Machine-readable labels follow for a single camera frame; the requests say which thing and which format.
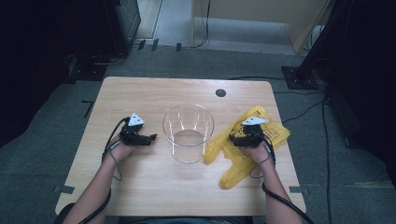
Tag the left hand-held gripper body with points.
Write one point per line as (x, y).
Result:
(132, 133)

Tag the person's right hand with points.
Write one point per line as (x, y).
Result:
(260, 154)

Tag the black cabinet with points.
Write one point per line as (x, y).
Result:
(126, 25)

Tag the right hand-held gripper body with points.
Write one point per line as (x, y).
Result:
(252, 133)

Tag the person's left hand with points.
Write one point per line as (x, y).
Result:
(120, 151)

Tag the black stand base plate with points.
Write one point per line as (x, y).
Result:
(295, 77)

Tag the dark round table grommet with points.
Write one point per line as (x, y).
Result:
(220, 92)

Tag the light wooden furniture panel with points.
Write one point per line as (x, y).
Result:
(249, 12)

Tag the black metal stand foot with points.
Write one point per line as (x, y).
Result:
(87, 70)

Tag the clear plastic container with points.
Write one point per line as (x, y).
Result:
(188, 133)

